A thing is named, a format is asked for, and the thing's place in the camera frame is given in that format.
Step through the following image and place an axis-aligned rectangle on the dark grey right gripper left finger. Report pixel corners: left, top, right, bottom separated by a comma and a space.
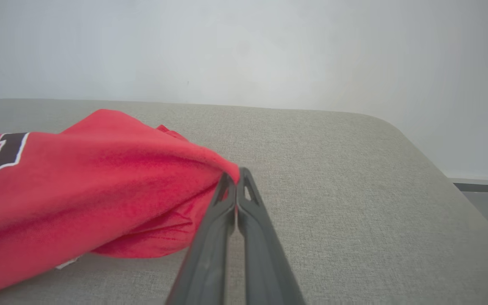
166, 172, 238, 305

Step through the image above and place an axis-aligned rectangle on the red jersey with white trim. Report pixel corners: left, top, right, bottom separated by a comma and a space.
0, 109, 241, 299

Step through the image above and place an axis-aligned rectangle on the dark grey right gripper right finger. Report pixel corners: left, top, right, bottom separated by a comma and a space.
236, 167, 306, 305

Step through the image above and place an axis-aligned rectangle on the dark skirting strip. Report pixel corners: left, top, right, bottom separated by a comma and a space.
453, 182, 488, 194

